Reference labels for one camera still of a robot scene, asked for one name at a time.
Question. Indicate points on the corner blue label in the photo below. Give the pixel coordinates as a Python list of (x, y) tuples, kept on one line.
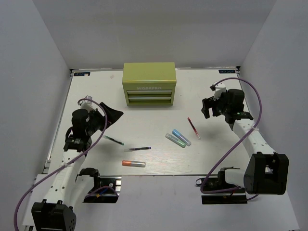
[(81, 74), (226, 71)]

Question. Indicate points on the green metal drawer toolbox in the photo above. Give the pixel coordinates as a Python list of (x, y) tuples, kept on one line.
[(149, 76)]

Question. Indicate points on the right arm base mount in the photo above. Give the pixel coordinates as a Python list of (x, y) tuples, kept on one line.
[(223, 192)]

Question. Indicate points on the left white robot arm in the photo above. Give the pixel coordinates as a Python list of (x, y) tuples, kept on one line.
[(72, 183)]

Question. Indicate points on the right corner blue label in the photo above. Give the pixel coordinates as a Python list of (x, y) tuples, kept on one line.
[(226, 71)]

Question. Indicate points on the blue cap marker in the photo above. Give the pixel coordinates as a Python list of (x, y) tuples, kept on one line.
[(181, 137)]

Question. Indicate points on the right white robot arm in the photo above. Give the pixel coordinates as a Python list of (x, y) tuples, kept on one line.
[(267, 170)]

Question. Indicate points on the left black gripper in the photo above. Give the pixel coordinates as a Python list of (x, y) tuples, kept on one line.
[(112, 114)]

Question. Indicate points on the orange cap marker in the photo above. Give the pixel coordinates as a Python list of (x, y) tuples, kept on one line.
[(133, 163)]

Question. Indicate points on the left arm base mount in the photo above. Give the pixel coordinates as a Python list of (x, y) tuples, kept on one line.
[(106, 190)]

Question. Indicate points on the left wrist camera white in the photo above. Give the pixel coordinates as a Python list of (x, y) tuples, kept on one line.
[(86, 104)]

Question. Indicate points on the red pen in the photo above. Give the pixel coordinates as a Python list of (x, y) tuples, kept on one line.
[(194, 129)]

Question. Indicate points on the toolbox drawer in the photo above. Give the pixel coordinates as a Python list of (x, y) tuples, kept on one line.
[(148, 92), (149, 100)]

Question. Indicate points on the green tip pen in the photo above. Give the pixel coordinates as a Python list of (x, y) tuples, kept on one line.
[(113, 140)]

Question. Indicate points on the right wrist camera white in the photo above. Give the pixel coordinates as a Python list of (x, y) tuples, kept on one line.
[(218, 89)]

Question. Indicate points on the left corner blue label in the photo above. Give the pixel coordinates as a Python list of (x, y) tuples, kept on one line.
[(81, 74)]

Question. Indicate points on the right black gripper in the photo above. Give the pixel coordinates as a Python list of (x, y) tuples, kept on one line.
[(210, 103)]

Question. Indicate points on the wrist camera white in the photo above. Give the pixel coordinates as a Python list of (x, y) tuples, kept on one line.
[(86, 104), (218, 89)]

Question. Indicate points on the green highlighter marker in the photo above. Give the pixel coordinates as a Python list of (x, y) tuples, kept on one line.
[(175, 140)]

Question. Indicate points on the purple tip pen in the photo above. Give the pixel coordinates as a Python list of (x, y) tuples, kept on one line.
[(137, 149)]

